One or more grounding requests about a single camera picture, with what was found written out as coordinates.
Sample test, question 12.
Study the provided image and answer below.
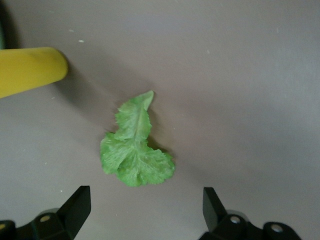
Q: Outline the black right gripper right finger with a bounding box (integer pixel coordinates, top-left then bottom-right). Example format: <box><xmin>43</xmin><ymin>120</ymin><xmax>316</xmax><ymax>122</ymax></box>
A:
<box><xmin>198</xmin><ymin>186</ymin><xmax>301</xmax><ymax>240</ymax></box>

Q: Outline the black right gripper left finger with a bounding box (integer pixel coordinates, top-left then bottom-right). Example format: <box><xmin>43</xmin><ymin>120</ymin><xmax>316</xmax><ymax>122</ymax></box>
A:
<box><xmin>0</xmin><ymin>185</ymin><xmax>92</xmax><ymax>240</ymax></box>

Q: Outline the green lettuce leaf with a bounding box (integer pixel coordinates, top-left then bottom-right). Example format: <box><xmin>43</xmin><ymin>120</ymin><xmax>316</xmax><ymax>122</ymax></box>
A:
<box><xmin>99</xmin><ymin>90</ymin><xmax>176</xmax><ymax>188</ymax></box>

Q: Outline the yellow mustard squeeze bottle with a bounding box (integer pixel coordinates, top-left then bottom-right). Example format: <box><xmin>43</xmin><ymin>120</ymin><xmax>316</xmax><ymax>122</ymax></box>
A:
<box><xmin>0</xmin><ymin>46</ymin><xmax>70</xmax><ymax>100</ymax></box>

